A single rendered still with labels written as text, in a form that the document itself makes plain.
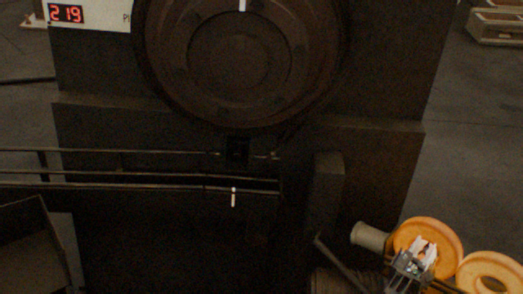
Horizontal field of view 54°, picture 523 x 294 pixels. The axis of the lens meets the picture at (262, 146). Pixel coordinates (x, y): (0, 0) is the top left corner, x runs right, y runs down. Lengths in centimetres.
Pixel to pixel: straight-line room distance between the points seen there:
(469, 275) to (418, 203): 134
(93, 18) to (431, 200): 183
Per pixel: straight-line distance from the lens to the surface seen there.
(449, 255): 122
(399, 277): 113
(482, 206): 268
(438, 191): 266
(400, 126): 136
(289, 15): 98
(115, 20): 127
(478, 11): 469
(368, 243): 129
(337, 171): 128
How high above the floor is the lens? 156
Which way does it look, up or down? 35 degrees down
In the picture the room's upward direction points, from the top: 5 degrees clockwise
